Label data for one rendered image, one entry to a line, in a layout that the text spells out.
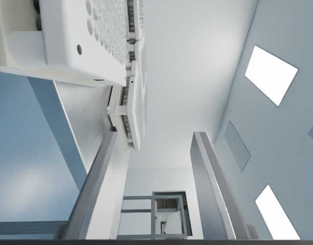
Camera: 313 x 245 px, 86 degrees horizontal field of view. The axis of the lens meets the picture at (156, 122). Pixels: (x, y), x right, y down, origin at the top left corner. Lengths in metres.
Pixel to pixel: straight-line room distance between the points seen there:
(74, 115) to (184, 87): 4.00
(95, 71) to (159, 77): 3.88
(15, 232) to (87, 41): 0.67
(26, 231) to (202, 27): 3.78
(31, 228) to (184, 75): 3.81
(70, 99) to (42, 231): 0.51
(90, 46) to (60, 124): 0.15
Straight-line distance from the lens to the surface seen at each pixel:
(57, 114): 0.29
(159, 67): 3.97
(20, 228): 0.76
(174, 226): 3.40
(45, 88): 0.27
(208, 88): 4.40
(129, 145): 0.66
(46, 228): 0.72
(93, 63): 0.19
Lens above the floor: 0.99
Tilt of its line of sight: 1 degrees up
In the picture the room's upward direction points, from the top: 89 degrees clockwise
